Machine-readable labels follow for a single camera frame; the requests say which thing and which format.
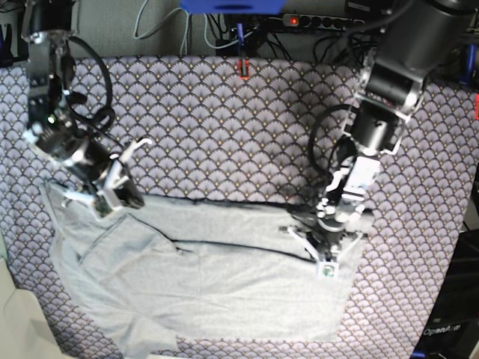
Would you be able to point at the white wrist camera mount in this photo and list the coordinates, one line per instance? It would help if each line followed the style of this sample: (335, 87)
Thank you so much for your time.
(104, 202)
(334, 254)

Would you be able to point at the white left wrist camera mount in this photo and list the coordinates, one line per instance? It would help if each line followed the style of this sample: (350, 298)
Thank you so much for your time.
(334, 254)

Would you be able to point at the red black table clamp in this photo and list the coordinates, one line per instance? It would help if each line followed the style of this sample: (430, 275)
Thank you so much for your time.
(243, 64)

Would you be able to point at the grey T-shirt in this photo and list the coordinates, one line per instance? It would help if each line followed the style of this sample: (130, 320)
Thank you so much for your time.
(197, 270)

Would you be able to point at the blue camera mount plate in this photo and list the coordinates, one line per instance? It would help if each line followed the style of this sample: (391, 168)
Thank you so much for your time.
(233, 6)

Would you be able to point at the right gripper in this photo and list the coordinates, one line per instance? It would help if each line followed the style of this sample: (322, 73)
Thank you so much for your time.
(89, 161)

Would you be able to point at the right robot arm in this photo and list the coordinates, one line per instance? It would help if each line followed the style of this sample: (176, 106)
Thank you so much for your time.
(54, 129)

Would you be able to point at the black OpenArm box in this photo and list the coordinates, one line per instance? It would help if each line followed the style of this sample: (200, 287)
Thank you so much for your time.
(452, 328)

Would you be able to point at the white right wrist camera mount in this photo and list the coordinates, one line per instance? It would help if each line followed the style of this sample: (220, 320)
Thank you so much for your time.
(104, 202)

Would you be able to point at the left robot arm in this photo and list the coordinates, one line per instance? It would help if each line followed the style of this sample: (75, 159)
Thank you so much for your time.
(416, 38)

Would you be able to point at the patterned fan-print tablecloth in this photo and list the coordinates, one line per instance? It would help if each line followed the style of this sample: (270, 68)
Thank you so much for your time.
(219, 137)

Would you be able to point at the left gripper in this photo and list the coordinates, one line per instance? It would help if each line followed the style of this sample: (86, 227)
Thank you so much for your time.
(355, 222)

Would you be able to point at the black power strip red switch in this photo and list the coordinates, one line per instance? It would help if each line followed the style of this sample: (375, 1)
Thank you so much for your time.
(323, 23)

